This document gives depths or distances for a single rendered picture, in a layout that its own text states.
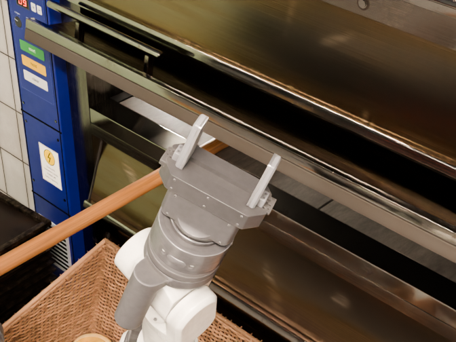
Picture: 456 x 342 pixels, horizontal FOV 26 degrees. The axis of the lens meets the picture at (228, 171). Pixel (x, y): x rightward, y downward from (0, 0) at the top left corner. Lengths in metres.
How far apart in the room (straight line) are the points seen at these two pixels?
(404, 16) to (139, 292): 0.63
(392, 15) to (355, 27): 0.10
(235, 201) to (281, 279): 0.95
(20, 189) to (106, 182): 0.43
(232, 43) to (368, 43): 0.28
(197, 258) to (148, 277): 0.07
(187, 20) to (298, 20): 0.25
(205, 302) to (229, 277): 0.90
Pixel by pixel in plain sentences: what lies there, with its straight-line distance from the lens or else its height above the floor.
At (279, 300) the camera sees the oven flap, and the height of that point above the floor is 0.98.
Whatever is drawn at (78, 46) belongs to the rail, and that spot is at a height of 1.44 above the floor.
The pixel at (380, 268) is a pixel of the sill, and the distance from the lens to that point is 1.75.
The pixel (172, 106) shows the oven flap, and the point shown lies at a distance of 1.72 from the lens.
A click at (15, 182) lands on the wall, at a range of 2.65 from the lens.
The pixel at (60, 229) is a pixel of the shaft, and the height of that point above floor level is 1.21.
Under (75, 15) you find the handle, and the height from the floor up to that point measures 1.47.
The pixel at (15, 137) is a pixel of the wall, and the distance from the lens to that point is 2.55.
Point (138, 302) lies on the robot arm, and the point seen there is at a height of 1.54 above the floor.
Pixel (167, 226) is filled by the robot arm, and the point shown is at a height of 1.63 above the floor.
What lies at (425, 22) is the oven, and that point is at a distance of 1.48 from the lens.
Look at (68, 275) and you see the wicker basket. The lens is 2.31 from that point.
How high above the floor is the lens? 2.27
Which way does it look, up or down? 34 degrees down
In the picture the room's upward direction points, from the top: straight up
